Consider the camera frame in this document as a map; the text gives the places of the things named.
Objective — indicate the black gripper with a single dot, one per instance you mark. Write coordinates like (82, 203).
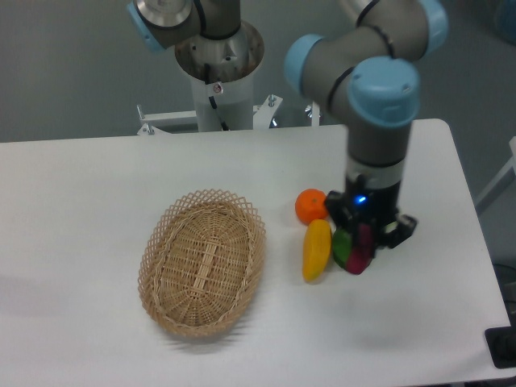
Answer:
(376, 208)

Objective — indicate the purple sweet potato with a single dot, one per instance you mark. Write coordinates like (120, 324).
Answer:
(362, 252)

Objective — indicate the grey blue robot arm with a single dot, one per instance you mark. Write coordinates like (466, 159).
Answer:
(365, 79)

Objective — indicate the woven wicker basket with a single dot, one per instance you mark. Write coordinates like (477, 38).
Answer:
(202, 264)

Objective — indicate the green bok choy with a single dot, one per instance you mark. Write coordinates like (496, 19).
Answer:
(341, 245)

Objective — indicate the yellow mango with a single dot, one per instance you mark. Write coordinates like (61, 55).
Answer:
(316, 249)

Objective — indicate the orange tangerine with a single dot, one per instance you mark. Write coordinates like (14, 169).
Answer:
(310, 206)

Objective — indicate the black device at table edge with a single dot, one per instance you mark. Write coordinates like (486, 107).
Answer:
(501, 343)

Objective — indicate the white frame at right edge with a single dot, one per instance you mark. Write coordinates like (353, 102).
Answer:
(500, 181)

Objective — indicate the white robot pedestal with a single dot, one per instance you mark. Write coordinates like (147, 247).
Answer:
(221, 75)

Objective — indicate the white metal base frame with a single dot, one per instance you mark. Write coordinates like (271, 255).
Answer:
(272, 113)

